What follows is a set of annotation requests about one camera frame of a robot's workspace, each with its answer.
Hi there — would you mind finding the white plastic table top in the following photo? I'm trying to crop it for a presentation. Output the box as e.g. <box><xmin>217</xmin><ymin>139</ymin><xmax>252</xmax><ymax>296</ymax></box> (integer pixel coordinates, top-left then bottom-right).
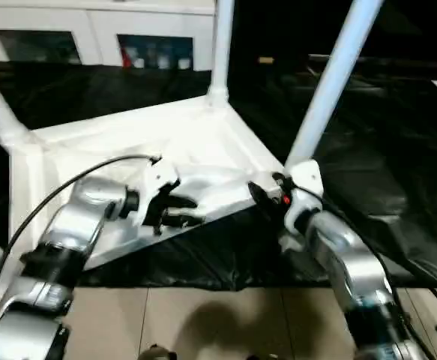
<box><xmin>7</xmin><ymin>95</ymin><xmax>291</xmax><ymax>272</ymax></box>

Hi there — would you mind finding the black glossy mat cloth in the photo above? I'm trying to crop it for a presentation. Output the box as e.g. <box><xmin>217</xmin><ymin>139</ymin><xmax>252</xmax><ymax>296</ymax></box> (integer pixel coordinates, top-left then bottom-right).
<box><xmin>0</xmin><ymin>59</ymin><xmax>437</xmax><ymax>290</ymax></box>

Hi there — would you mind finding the black monitor bar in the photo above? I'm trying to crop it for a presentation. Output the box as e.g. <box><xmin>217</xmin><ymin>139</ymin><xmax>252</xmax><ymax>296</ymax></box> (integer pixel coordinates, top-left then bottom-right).
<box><xmin>307</xmin><ymin>54</ymin><xmax>437</xmax><ymax>71</ymax></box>

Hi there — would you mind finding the white glass door cabinet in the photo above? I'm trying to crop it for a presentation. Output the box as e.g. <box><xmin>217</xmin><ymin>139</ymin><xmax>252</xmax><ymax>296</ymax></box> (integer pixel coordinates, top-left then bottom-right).
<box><xmin>0</xmin><ymin>0</ymin><xmax>216</xmax><ymax>71</ymax></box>

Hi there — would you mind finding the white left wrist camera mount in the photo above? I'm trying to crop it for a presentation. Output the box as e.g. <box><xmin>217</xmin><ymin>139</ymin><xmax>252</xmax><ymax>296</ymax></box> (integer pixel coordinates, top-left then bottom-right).
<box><xmin>137</xmin><ymin>160</ymin><xmax>182</xmax><ymax>229</ymax></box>

